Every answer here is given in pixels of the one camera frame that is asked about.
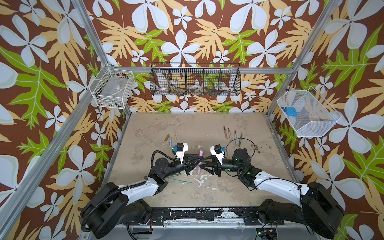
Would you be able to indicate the light green pen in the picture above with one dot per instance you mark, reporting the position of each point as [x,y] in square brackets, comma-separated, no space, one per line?
[180,181]

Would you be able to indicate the pink pen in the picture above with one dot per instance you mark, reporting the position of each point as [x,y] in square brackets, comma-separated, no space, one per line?
[199,168]

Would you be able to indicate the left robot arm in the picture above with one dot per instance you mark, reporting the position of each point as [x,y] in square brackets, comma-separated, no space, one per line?
[108,206]

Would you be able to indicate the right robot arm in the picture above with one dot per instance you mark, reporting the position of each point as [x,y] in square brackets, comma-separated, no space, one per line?
[310,205]

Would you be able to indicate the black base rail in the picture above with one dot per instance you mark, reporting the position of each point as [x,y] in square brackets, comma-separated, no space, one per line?
[245,216]

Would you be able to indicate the blue object in basket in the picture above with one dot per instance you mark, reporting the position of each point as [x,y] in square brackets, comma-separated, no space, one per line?
[291,112]

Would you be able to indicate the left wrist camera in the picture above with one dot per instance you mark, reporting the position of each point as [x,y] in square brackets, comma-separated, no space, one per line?
[179,151]

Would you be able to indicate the white mesh basket right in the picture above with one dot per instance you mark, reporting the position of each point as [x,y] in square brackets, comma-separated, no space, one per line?
[316,116]

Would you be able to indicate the black wire basket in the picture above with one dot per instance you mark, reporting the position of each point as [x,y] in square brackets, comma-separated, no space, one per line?
[213,79]

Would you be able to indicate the brown pen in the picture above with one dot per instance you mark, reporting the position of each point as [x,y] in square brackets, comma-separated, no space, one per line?
[225,132]

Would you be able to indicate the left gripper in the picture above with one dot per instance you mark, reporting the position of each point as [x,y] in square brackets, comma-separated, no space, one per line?
[188,162]

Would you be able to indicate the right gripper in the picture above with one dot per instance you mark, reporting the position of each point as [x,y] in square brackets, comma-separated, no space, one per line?
[217,164]

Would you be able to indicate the white wire basket left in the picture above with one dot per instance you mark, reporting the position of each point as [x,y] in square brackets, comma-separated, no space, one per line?
[111,88]

